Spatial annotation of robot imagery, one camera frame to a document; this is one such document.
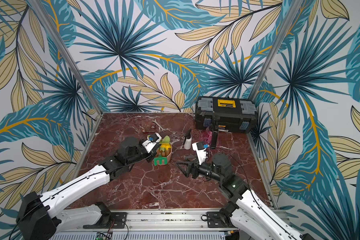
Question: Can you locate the green toy rake wooden handle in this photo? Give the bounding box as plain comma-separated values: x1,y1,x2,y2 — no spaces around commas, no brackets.
154,157,168,166

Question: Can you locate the white spray bottle black nozzle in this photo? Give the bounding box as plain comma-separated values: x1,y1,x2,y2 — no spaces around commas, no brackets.
183,129,192,150

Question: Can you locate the terracotta plastic flower pot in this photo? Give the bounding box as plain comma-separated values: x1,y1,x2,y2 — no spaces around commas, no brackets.
155,149,172,162

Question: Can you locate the yellow toy shovel wooden handle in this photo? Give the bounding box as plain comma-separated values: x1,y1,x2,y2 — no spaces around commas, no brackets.
159,143,172,153

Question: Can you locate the pink spray bottle black nozzle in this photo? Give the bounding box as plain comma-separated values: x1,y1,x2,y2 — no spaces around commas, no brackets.
203,116,221,149

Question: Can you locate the light green toy spade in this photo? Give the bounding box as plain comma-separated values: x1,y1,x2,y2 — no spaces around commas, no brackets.
161,136,171,144

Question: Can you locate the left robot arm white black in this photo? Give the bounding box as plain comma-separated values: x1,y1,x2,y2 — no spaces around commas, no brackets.
16,134,162,240

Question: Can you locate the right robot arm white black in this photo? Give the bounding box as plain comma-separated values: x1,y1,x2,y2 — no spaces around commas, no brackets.
176,153,313,240

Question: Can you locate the silver open-end wrench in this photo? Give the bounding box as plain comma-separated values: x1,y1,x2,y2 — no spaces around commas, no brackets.
153,119,165,132

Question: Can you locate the black yellow plastic toolbox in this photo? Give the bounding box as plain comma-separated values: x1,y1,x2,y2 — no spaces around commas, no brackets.
195,96,258,134

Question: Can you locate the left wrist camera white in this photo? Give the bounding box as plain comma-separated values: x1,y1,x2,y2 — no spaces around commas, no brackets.
142,133,162,151

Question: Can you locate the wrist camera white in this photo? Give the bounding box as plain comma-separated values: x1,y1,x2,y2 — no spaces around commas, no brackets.
142,133,162,151
192,142,209,165

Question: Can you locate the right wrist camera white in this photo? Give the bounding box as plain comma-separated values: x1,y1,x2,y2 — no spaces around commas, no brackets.
192,142,209,165

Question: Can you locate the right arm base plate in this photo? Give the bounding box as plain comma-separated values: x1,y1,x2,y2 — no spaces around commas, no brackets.
202,212,235,229

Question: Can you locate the aluminium front rail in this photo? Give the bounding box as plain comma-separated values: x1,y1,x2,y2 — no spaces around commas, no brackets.
32,208,295,240

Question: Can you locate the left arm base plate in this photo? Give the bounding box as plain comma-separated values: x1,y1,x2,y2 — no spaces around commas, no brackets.
83,212,128,229

